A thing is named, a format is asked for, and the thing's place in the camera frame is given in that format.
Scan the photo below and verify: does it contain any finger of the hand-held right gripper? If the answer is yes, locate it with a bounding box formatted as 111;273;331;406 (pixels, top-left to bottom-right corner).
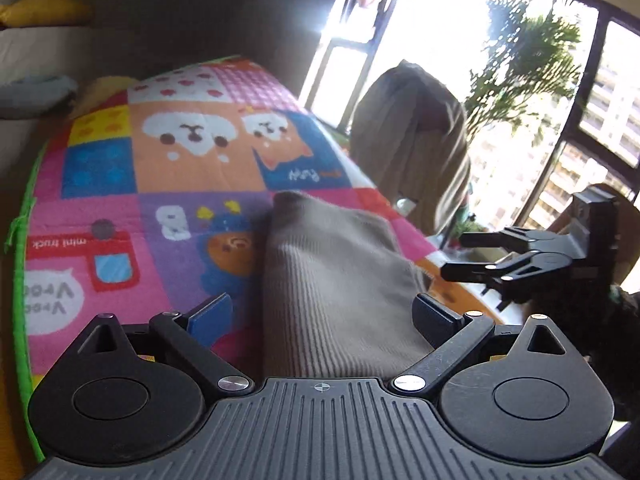
440;251;577;304
459;227;572;254

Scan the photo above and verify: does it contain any grey striped garment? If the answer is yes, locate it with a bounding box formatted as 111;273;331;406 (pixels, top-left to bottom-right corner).
262;190;437;379

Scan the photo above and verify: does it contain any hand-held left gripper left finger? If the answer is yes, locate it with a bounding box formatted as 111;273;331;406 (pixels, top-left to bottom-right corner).
82;291;254;397

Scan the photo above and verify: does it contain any tall green plant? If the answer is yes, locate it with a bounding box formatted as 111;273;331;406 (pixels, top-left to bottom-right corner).
464;0;587;143

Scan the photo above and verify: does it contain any yellow pillow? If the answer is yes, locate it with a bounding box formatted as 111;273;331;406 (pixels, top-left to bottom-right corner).
0;0;94;29

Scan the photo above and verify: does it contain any small grey cushion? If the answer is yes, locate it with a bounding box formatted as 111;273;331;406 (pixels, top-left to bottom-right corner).
0;75;79;121

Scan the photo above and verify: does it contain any colourful cartoon play mat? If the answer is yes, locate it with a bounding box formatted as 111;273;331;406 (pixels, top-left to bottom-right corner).
4;56;506;463

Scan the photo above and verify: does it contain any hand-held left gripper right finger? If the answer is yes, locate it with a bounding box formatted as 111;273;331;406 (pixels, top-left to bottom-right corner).
391;294;572;398

